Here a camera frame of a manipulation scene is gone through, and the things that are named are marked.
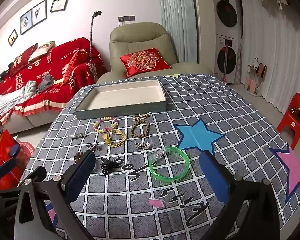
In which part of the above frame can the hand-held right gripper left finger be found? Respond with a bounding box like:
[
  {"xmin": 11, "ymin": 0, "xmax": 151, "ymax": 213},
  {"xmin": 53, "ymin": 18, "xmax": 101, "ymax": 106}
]
[{"xmin": 14, "ymin": 151, "xmax": 96, "ymax": 240}]

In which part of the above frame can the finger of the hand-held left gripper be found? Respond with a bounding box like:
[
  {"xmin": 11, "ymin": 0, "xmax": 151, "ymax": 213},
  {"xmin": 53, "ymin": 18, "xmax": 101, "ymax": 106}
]
[
  {"xmin": 0, "ymin": 159, "xmax": 17, "ymax": 193},
  {"xmin": 0, "ymin": 144, "xmax": 21, "ymax": 167}
]

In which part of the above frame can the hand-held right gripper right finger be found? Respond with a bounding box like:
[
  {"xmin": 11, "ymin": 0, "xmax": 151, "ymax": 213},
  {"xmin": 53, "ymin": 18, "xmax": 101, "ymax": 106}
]
[{"xmin": 199, "ymin": 151, "xmax": 282, "ymax": 240}]

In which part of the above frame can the silver rhinestone hair clip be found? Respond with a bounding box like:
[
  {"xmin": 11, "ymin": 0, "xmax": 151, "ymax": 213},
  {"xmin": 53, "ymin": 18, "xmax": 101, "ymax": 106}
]
[{"xmin": 67, "ymin": 132, "xmax": 89, "ymax": 140}]

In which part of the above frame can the pastel beaded bracelet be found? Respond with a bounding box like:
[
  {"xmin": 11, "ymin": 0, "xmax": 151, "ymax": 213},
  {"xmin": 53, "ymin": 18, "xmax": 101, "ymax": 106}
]
[{"xmin": 93, "ymin": 116, "xmax": 119, "ymax": 133}]

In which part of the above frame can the green translucent bangle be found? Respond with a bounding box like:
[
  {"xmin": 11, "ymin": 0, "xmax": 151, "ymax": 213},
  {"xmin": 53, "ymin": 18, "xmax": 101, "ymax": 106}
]
[{"xmin": 149, "ymin": 146, "xmax": 190, "ymax": 183}]

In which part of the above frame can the brown braided bracelet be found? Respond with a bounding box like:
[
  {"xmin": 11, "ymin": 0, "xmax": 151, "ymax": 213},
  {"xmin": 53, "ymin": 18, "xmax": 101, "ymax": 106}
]
[{"xmin": 130, "ymin": 119, "xmax": 150, "ymax": 138}]

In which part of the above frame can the beige bunny hair clip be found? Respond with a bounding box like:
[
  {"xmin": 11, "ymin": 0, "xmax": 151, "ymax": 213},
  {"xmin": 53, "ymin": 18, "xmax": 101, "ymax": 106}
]
[{"xmin": 132, "ymin": 112, "xmax": 152, "ymax": 121}]

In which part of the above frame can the grey jewelry tray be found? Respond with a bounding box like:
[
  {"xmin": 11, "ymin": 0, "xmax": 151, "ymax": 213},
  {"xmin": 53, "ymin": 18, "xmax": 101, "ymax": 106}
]
[{"xmin": 74, "ymin": 78, "xmax": 167, "ymax": 120}]

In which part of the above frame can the red round floor mat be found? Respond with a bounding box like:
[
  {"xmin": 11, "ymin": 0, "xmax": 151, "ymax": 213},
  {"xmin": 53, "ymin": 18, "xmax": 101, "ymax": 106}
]
[{"xmin": 17, "ymin": 141, "xmax": 36, "ymax": 165}]

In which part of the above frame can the red bag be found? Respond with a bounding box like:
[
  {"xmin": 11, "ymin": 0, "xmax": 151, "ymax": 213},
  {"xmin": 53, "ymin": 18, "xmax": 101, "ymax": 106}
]
[{"xmin": 0, "ymin": 130, "xmax": 28, "ymax": 190}]

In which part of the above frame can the black claw clip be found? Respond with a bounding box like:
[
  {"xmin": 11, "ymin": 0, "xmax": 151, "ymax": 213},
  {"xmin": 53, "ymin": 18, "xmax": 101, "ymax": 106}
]
[{"xmin": 99, "ymin": 157, "xmax": 120, "ymax": 175}]

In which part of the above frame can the beige sofa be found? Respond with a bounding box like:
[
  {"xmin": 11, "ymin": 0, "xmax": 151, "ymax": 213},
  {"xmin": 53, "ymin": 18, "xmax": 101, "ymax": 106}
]
[{"xmin": 0, "ymin": 87, "xmax": 108, "ymax": 134}]

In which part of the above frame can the light blue knitted blanket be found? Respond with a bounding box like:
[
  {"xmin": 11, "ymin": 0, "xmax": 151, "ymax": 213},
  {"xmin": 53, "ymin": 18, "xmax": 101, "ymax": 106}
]
[{"xmin": 0, "ymin": 80, "xmax": 38, "ymax": 117}]

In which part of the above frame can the clear crystal hair clip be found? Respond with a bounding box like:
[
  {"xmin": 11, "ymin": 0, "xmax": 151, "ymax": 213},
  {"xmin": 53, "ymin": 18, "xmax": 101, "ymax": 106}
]
[{"xmin": 151, "ymin": 147, "xmax": 172, "ymax": 161}]

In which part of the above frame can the grey clothing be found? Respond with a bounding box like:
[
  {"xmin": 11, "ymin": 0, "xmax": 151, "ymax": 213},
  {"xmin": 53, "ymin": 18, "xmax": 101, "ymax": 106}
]
[{"xmin": 37, "ymin": 74, "xmax": 54, "ymax": 92}]

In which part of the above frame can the red printed pillow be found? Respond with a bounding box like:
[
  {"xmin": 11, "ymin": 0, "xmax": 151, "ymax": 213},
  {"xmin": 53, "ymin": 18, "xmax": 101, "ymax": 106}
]
[{"xmin": 10, "ymin": 43, "xmax": 38, "ymax": 68}]

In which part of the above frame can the red plastic stool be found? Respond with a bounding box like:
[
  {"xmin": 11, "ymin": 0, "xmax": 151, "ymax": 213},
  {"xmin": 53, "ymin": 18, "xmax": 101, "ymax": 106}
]
[{"xmin": 277, "ymin": 93, "xmax": 300, "ymax": 150}]

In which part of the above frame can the red fringed pillow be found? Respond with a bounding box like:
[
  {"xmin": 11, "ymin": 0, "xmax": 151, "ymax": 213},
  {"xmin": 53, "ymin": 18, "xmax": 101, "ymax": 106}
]
[{"xmin": 62, "ymin": 51, "xmax": 80, "ymax": 85}]

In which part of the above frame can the white printed pillow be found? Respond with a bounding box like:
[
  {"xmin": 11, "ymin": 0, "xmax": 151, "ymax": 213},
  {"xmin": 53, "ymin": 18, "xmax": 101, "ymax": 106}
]
[{"xmin": 27, "ymin": 41, "xmax": 56, "ymax": 62}]

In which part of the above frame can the red covered sofa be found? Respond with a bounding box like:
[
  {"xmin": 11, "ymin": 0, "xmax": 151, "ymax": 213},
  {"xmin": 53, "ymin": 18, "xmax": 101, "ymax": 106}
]
[{"xmin": 0, "ymin": 37, "xmax": 108, "ymax": 117}]

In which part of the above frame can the slipper rack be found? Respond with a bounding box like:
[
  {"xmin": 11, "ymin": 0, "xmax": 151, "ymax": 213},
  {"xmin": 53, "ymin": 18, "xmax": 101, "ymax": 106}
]
[{"xmin": 244, "ymin": 57, "xmax": 268, "ymax": 97}]

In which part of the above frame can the red mop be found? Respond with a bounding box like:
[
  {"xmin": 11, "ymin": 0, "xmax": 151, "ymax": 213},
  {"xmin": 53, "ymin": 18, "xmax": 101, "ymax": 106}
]
[{"xmin": 221, "ymin": 44, "xmax": 229, "ymax": 83}]

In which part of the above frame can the white washing machine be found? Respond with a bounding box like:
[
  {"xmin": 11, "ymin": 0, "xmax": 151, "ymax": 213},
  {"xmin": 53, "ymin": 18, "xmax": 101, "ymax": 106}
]
[{"xmin": 214, "ymin": 34, "xmax": 240, "ymax": 84}]

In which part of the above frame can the black framed portrait photo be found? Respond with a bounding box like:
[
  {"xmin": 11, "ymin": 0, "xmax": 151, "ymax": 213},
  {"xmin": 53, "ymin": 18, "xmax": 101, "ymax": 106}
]
[{"xmin": 20, "ymin": 9, "xmax": 33, "ymax": 35}]

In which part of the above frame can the red embroidered cushion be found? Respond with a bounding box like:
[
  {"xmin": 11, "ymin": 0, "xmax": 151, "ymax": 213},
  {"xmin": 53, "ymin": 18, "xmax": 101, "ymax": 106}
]
[{"xmin": 119, "ymin": 48, "xmax": 172, "ymax": 78}]

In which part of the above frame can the white curtain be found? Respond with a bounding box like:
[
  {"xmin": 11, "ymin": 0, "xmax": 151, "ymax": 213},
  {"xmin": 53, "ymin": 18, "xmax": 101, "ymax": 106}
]
[{"xmin": 240, "ymin": 0, "xmax": 300, "ymax": 113}]

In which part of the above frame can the gooseneck phone stand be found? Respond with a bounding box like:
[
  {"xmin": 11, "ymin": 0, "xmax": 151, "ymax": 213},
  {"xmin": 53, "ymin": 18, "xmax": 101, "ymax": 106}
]
[{"xmin": 88, "ymin": 10, "xmax": 102, "ymax": 80}]

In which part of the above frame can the black framed couple photo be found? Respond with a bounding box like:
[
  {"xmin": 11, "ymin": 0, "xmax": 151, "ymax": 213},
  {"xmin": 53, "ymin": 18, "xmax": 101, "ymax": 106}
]
[{"xmin": 32, "ymin": 0, "xmax": 47, "ymax": 27}]

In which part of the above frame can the light green armchair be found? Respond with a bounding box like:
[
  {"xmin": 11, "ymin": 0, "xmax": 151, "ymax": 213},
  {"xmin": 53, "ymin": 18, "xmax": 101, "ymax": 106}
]
[{"xmin": 95, "ymin": 22, "xmax": 214, "ymax": 85}]

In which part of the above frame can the black framed certificate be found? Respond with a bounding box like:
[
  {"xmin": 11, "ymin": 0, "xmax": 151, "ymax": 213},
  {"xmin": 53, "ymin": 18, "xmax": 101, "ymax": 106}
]
[{"xmin": 50, "ymin": 0, "xmax": 68, "ymax": 12}]

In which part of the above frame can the white dryer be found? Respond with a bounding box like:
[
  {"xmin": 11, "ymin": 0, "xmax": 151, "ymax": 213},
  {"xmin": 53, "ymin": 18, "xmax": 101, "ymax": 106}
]
[{"xmin": 215, "ymin": 0, "xmax": 242, "ymax": 37}]

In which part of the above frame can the light green curtain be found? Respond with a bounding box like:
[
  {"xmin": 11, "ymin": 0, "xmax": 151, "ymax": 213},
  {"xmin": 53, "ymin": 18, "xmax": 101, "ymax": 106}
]
[{"xmin": 157, "ymin": 0, "xmax": 198, "ymax": 64}]

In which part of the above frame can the yellow hair tie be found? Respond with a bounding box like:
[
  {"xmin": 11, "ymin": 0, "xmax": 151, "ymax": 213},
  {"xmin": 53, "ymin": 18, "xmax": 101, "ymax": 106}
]
[{"xmin": 102, "ymin": 129, "xmax": 127, "ymax": 147}]

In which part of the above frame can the small black picture frame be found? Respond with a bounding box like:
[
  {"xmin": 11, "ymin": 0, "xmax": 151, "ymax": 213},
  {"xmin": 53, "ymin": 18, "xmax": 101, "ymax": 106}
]
[{"xmin": 8, "ymin": 29, "xmax": 18, "ymax": 47}]

